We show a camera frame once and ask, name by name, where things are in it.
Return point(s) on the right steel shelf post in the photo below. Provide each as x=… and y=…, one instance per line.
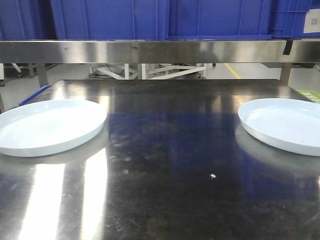
x=285, y=73

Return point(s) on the steel shelf post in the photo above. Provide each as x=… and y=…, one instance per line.
x=285, y=73
x=42, y=74

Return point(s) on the white metal frame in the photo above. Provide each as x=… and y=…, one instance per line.
x=147, y=71

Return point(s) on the blue plastic bin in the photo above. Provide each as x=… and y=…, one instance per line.
x=231, y=20
x=26, y=20
x=111, y=19

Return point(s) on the black tape strip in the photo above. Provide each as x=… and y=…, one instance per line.
x=288, y=47

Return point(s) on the left blue plastic bin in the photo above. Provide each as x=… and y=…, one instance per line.
x=26, y=20

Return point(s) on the left steel shelf post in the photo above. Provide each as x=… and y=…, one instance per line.
x=42, y=74

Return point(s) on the pale blue plate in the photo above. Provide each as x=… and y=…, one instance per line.
x=49, y=127
x=288, y=124

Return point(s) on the stainless steel shelf rail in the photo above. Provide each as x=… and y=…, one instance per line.
x=151, y=52

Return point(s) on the middle blue plastic bin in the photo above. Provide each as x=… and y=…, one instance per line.
x=111, y=19

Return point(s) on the white paper label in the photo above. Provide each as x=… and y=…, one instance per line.
x=312, y=21

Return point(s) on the right blue plastic bin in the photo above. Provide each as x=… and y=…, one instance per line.
x=231, y=20

